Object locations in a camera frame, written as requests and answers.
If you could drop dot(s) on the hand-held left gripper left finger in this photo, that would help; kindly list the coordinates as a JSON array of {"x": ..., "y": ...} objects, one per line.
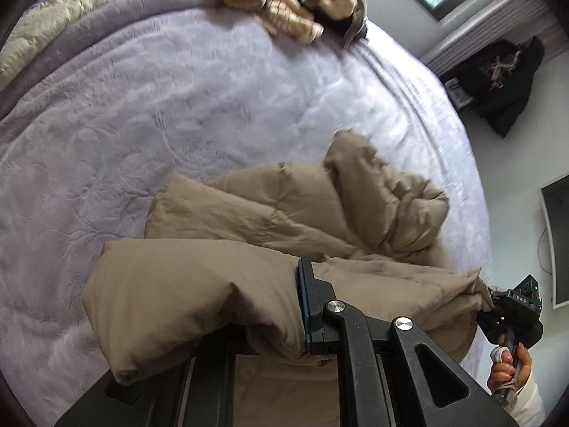
[{"x": 209, "y": 387}]

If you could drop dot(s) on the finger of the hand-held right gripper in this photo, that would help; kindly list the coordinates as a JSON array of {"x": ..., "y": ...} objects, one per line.
[{"x": 495, "y": 300}]

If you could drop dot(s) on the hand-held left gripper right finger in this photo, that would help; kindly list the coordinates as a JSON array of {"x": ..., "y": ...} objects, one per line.
[{"x": 303, "y": 302}]

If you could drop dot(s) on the khaki puffer jacket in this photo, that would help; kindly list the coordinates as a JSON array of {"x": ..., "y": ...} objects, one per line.
[{"x": 249, "y": 249}]

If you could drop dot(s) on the person's right forearm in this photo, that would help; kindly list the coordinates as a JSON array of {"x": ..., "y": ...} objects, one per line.
[{"x": 527, "y": 407}]

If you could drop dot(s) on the person's right hand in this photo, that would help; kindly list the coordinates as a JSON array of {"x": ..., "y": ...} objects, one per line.
[{"x": 502, "y": 371}]

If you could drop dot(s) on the hanging dark coat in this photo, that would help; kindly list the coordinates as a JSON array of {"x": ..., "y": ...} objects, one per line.
[{"x": 502, "y": 89}]

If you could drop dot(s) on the purple bed blanket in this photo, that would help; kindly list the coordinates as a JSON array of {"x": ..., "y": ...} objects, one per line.
[{"x": 178, "y": 98}]

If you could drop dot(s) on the light purple curtain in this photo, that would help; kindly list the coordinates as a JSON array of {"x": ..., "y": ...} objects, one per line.
[{"x": 484, "y": 31}]

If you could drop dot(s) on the dark garment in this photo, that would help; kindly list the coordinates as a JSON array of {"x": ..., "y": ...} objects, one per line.
[{"x": 355, "y": 22}]

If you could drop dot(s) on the beige striped sweater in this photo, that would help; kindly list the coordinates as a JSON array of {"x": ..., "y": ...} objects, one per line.
[{"x": 284, "y": 0}]

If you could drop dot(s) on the cream quilted garment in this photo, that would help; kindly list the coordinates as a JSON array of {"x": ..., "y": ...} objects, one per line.
[{"x": 49, "y": 18}]

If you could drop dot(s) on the wall screen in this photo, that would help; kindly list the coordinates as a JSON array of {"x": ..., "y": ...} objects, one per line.
[{"x": 558, "y": 240}]

